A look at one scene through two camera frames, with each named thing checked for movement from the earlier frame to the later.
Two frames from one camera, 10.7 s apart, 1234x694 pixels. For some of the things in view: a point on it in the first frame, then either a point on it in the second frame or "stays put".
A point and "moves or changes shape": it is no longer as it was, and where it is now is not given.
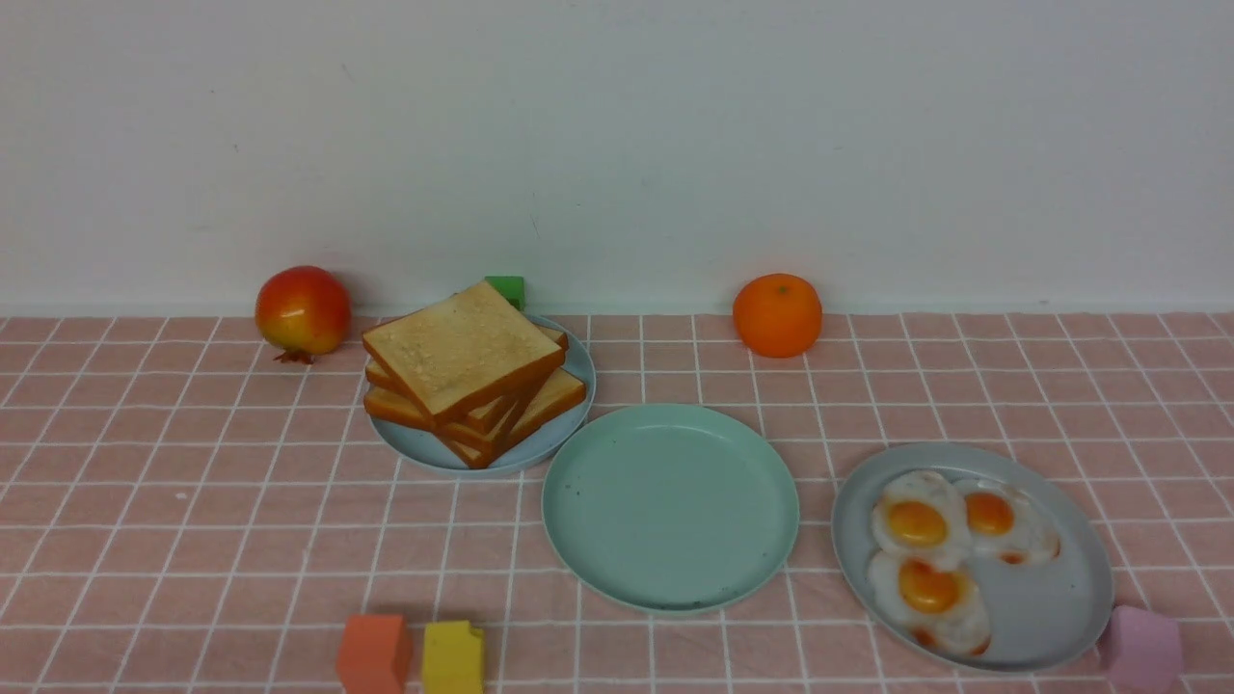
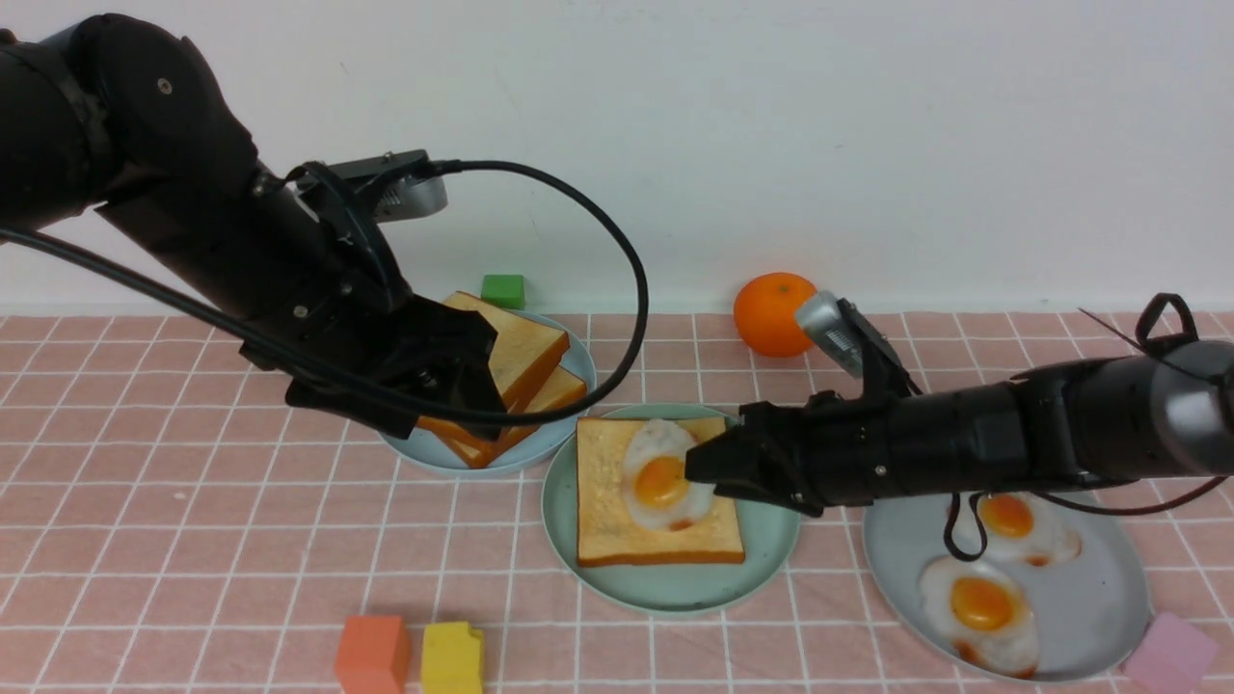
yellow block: [453, 659] stays put
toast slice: [464, 353] moves or changes shape
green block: [512, 287] stays put
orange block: [375, 654] stays put
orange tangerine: [777, 316] stays put
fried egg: [921, 513] to [654, 478]
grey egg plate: [1042, 615] to [1090, 610]
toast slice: [481, 438] stays put
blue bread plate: [423, 450] stays put
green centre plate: [670, 509] stays put
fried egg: [940, 606] to [983, 613]
